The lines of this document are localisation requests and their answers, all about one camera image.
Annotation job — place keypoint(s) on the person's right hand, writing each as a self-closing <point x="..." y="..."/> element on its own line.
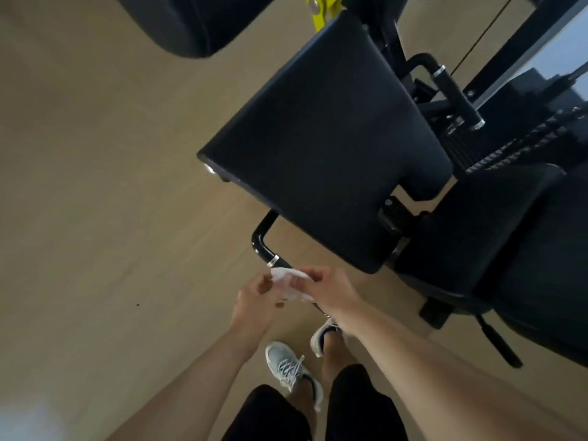
<point x="330" y="291"/>

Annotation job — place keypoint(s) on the person's left leg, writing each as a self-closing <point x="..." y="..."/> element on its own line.
<point x="303" y="404"/>

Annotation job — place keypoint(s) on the person's left hand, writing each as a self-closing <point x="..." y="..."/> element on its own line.
<point x="255" y="307"/>

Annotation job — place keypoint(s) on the white sneaker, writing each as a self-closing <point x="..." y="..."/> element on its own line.
<point x="294" y="372"/>
<point x="324" y="337"/>

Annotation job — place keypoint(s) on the person's right leg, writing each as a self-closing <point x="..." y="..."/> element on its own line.
<point x="337" y="358"/>

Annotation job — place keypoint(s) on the black padded seat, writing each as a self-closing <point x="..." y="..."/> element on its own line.
<point x="459" y="234"/>

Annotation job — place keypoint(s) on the black padded backrest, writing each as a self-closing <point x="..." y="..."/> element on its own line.
<point x="551" y="280"/>

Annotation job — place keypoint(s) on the black textured chest pad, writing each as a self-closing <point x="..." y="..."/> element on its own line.
<point x="321" y="142"/>

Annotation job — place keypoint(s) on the black roller chrome end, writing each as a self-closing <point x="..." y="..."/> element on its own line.
<point x="210" y="169"/>

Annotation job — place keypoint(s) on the person's left forearm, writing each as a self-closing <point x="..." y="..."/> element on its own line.
<point x="183" y="390"/>

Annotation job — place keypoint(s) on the black steel rack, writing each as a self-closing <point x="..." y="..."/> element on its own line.
<point x="263" y="238"/>

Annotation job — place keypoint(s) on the person's leg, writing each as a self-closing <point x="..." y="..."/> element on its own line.
<point x="337" y="358"/>
<point x="303" y="404"/>

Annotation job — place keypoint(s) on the large black rounded pad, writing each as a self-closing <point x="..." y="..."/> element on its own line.
<point x="197" y="22"/>

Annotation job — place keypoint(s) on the person's right forearm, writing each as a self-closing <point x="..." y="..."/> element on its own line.
<point x="436" y="376"/>

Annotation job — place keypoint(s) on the black shorts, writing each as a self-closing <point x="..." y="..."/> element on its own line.
<point x="358" y="408"/>

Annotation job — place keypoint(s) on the white cleaning wipe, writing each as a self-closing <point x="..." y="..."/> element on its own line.
<point x="282" y="274"/>

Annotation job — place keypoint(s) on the black adjustment lever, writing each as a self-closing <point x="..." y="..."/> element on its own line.
<point x="500" y="344"/>

